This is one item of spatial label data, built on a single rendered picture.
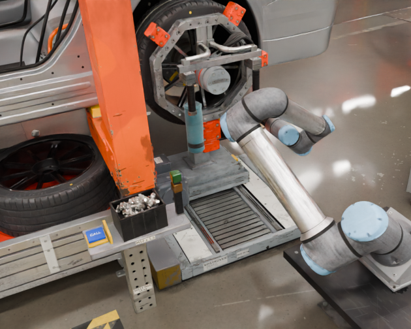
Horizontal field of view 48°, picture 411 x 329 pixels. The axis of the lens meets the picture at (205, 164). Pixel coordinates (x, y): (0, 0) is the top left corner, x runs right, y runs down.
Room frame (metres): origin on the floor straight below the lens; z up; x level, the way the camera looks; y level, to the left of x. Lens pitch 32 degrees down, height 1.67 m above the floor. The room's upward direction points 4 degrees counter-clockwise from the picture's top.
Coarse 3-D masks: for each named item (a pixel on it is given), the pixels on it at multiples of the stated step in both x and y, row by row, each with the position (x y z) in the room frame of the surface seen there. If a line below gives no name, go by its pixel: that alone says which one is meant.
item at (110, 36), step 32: (96, 0) 1.66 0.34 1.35; (128, 0) 1.70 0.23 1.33; (96, 32) 1.65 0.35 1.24; (128, 32) 1.69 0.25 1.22; (96, 64) 1.67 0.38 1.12; (128, 64) 1.69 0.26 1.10; (128, 96) 1.68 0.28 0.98; (128, 128) 1.67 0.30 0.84; (128, 160) 1.66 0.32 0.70; (128, 192) 1.65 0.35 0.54
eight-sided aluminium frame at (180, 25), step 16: (208, 16) 2.24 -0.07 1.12; (224, 16) 2.25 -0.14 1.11; (176, 32) 2.16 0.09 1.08; (160, 48) 2.14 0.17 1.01; (160, 64) 2.12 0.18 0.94; (160, 80) 2.12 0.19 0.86; (240, 80) 2.34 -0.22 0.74; (160, 96) 2.13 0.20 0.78; (240, 96) 2.28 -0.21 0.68; (176, 112) 2.14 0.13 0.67; (208, 112) 2.25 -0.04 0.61; (224, 112) 2.24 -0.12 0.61
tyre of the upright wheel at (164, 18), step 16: (176, 0) 2.38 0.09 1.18; (192, 0) 2.35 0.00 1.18; (208, 0) 2.38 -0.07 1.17; (144, 16) 2.38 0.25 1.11; (160, 16) 2.25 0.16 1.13; (176, 16) 2.25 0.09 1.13; (192, 16) 2.28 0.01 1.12; (144, 48) 2.19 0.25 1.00; (144, 64) 2.18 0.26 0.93; (144, 80) 2.17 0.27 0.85; (144, 96) 2.18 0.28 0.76; (160, 112) 2.20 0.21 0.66
